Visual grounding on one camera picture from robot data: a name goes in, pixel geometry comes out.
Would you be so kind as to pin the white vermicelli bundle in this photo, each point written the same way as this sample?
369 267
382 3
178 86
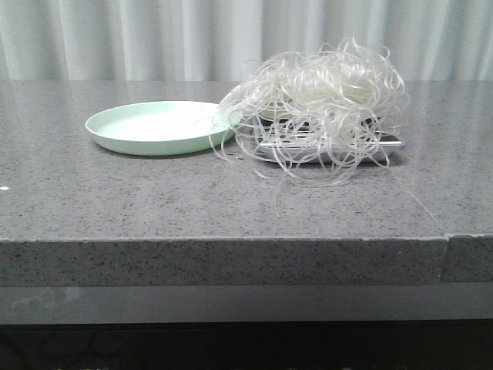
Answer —
339 84

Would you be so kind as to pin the digital kitchen scale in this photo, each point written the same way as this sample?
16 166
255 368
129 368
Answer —
296 141

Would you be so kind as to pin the light green plate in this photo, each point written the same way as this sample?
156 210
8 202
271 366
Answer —
161 128

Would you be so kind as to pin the white curtain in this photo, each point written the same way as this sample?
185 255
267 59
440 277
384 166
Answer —
225 40

